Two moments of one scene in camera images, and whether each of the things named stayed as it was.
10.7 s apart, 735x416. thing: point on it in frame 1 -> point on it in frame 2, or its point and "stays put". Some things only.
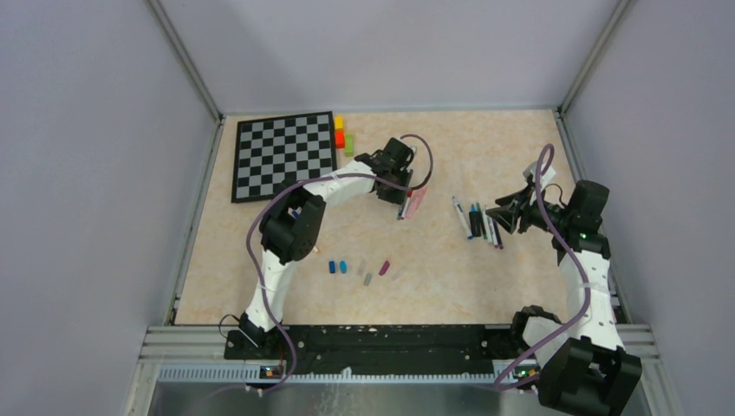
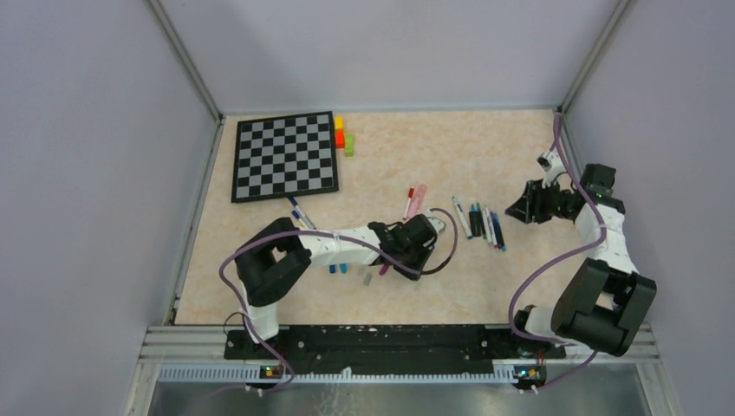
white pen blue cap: [462, 217] stays put
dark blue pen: [500, 245] stays put
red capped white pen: [407, 201] stays put
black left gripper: [396, 198] -> [413, 273]
